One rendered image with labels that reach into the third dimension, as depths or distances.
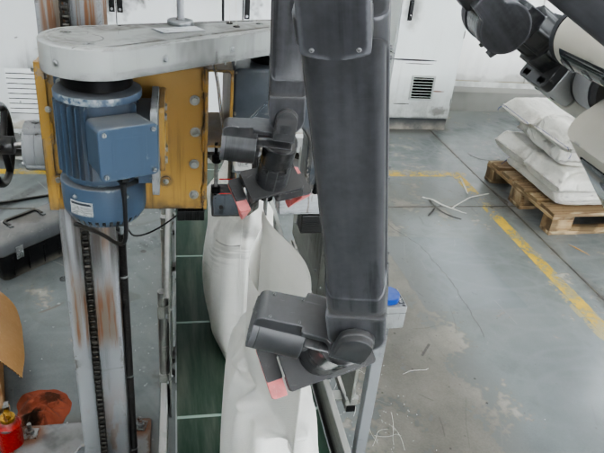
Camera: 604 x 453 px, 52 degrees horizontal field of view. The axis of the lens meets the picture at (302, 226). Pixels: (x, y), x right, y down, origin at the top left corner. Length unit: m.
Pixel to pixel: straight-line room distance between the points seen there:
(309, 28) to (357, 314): 0.31
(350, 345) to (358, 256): 0.11
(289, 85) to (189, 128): 0.39
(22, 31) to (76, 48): 3.09
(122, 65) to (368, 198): 0.67
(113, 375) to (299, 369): 1.02
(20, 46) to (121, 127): 3.15
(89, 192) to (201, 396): 0.86
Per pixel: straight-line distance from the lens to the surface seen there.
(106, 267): 1.53
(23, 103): 4.26
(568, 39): 0.78
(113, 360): 1.70
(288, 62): 0.97
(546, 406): 2.66
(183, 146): 1.33
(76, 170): 1.16
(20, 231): 3.09
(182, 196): 1.37
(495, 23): 0.98
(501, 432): 2.48
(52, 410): 2.37
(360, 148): 0.44
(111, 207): 1.16
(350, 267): 0.54
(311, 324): 0.65
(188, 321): 2.11
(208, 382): 1.89
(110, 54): 1.06
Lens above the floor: 1.66
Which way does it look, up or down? 28 degrees down
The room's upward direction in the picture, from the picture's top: 6 degrees clockwise
